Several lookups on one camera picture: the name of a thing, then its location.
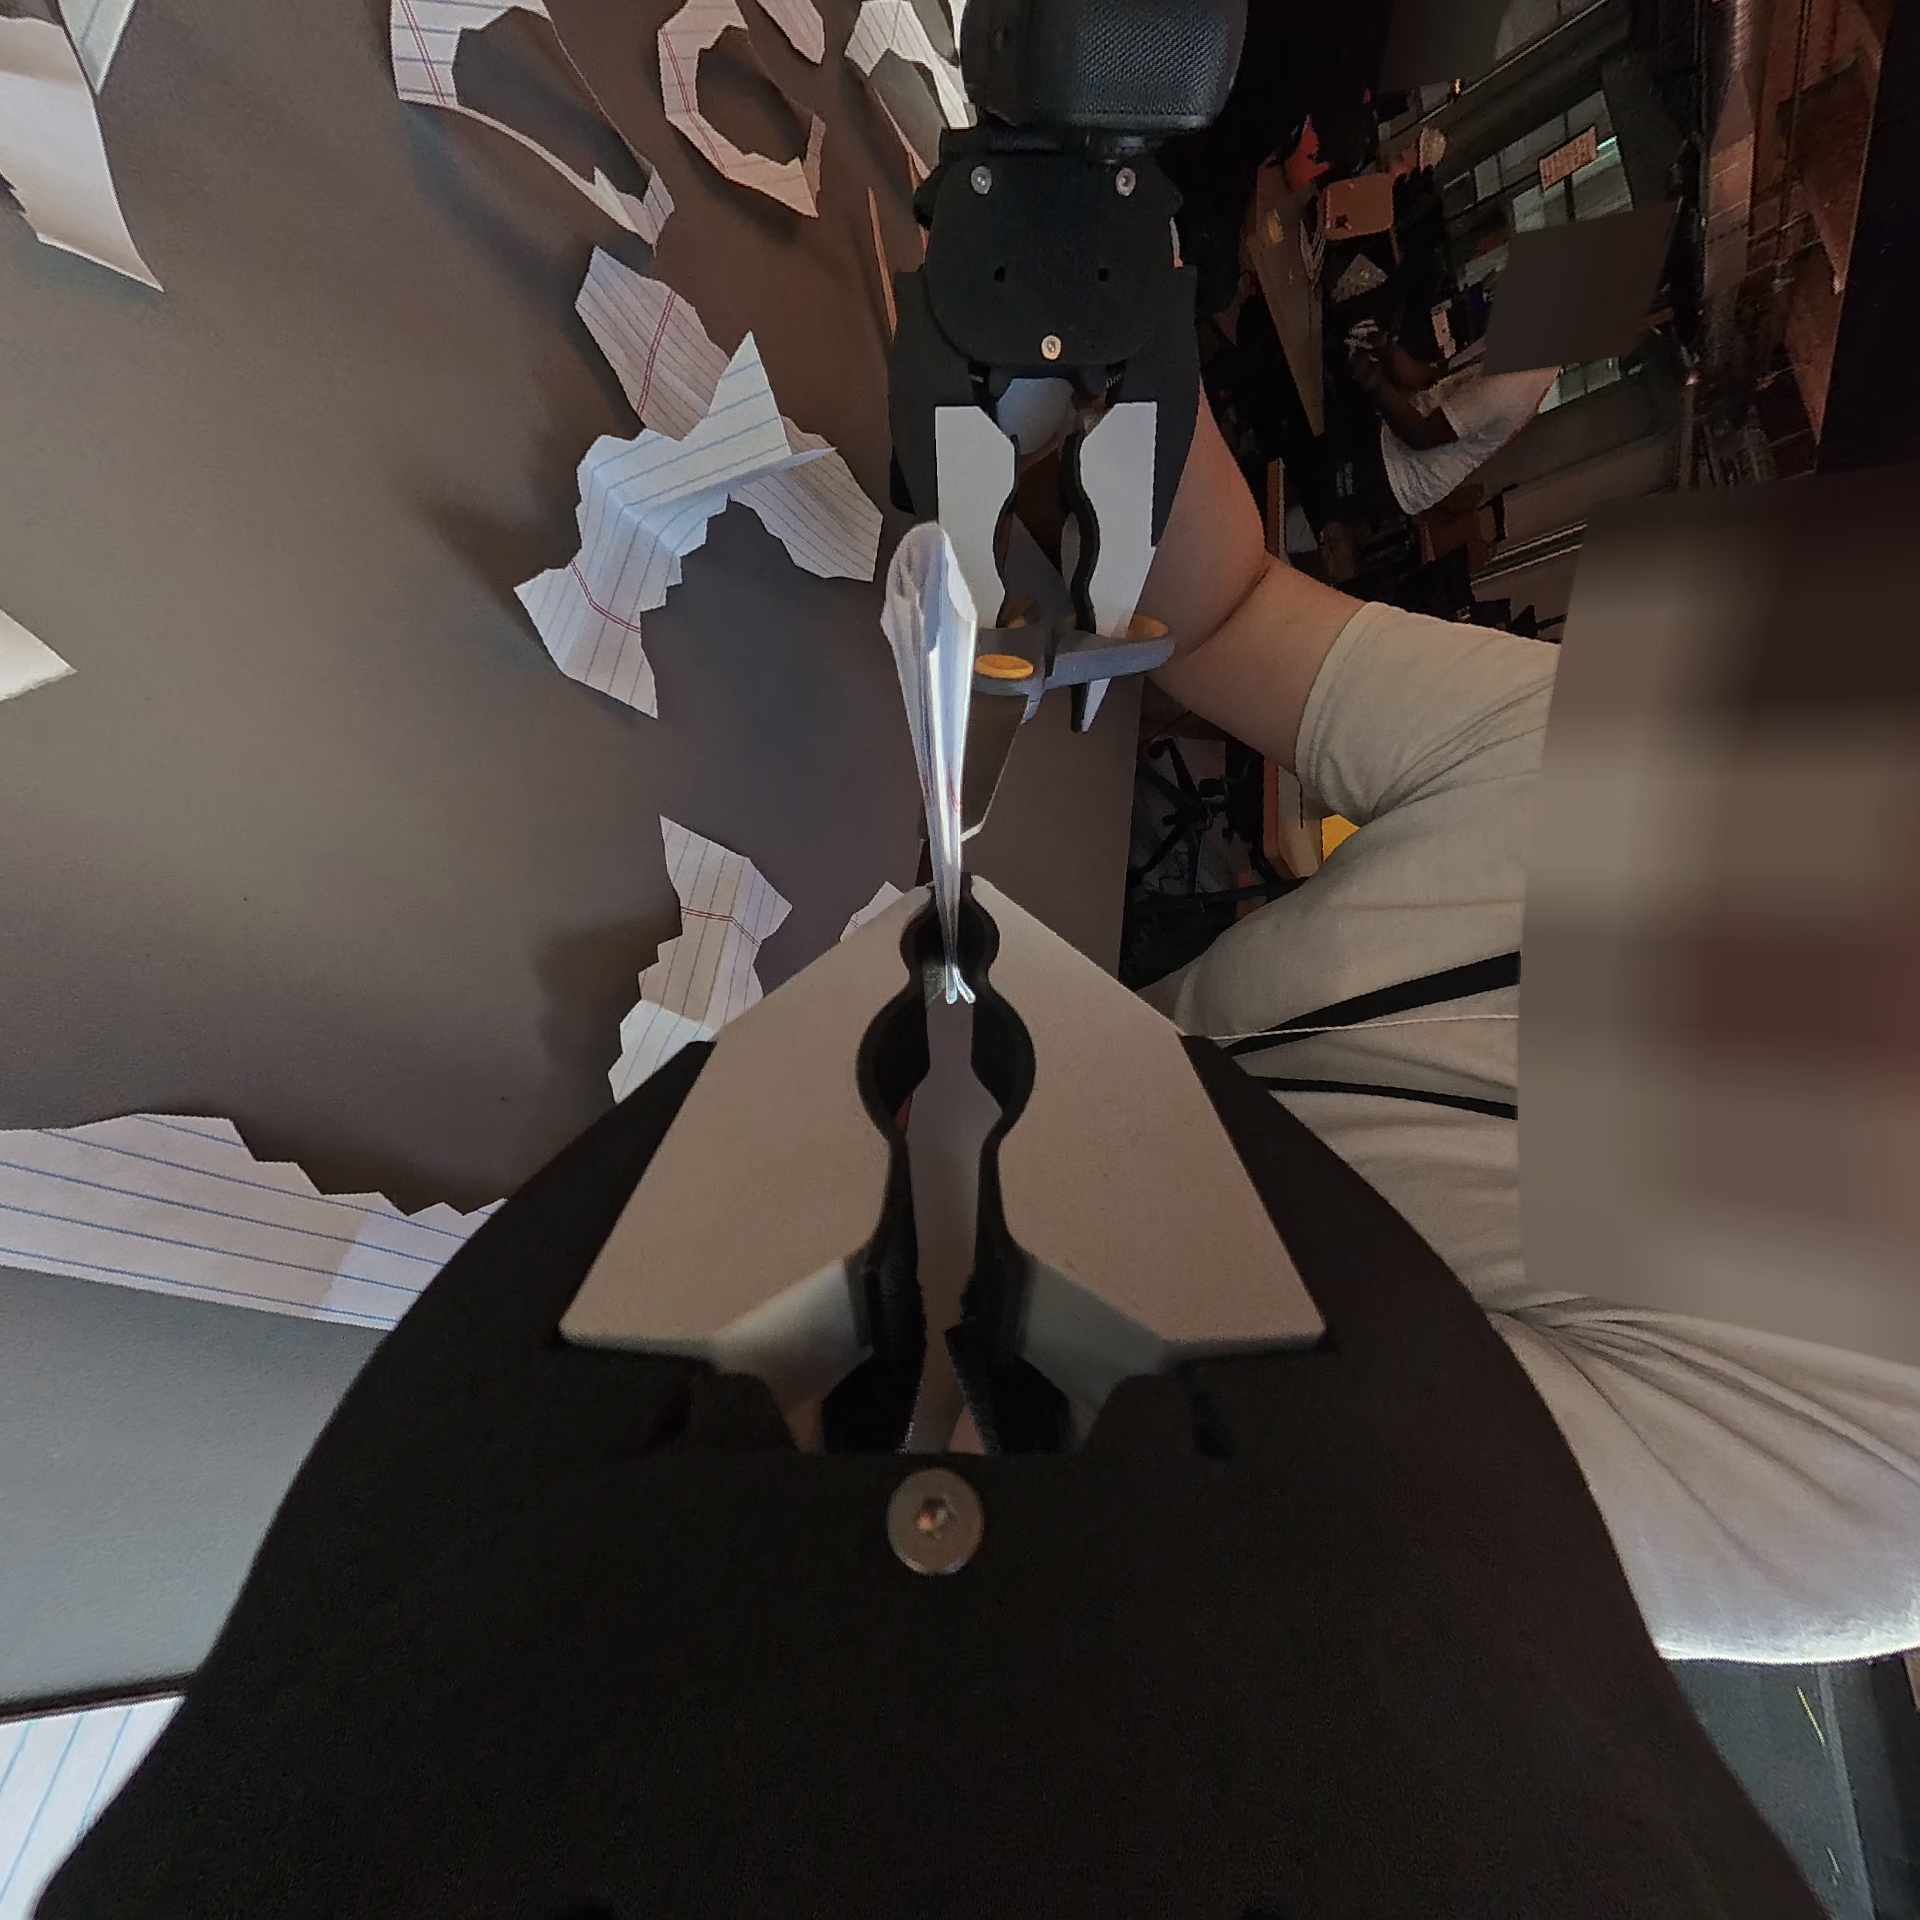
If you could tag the person's right forearm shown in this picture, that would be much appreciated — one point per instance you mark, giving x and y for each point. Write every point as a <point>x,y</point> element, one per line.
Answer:
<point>1245,631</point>

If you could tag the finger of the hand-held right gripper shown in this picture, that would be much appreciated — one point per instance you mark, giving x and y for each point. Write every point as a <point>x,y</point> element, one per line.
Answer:
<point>1126,481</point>
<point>969,481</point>

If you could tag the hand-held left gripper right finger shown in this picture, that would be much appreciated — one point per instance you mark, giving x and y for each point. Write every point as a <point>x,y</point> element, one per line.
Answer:
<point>1154,1199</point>

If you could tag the grey desk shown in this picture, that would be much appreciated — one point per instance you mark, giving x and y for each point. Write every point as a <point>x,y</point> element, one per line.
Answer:
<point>299,824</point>

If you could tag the lined paper sheet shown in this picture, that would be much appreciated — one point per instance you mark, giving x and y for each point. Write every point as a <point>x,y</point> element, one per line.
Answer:
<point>929,646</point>

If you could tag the grey orange scissors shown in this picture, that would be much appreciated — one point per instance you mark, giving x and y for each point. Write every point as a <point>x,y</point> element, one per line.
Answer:
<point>1095,659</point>

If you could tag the scattered lined paper scraps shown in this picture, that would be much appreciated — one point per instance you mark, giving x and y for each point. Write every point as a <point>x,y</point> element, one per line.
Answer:
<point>644,510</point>

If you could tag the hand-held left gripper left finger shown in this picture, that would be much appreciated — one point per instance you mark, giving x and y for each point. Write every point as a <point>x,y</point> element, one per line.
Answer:
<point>719,1199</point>

